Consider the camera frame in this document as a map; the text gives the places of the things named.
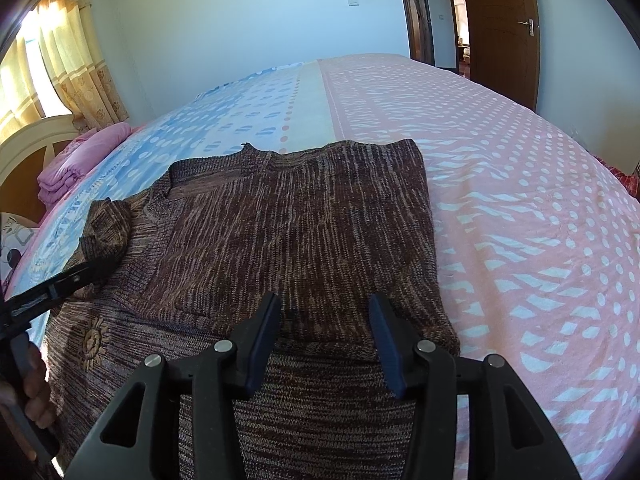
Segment brown knitted sweater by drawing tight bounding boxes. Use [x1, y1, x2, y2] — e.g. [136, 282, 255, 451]
[44, 140, 460, 479]

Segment left hand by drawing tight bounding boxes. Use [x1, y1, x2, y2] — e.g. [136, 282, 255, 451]
[1, 342, 56, 462]

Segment patterned white pillow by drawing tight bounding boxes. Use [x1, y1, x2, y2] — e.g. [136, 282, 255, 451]
[1, 212, 38, 287]

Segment cream wooden headboard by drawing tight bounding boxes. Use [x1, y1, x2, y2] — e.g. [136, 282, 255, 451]
[1, 115, 78, 223]

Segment folded purple quilt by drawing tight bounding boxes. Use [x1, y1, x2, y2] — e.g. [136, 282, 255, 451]
[37, 122, 132, 210]

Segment blue pink patterned bedsheet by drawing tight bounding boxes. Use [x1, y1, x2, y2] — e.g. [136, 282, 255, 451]
[10, 54, 639, 479]

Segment red plaid cloth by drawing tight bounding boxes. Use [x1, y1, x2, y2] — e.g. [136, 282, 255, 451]
[598, 157, 640, 200]

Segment yellow patterned curtain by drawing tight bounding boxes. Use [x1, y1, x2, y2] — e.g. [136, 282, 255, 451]
[1, 0, 129, 140]

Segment brown wooden door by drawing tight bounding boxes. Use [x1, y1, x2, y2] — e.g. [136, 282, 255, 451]
[402, 0, 540, 110]

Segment silver door handle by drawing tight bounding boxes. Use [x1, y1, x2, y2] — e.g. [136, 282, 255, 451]
[518, 18, 535, 37]

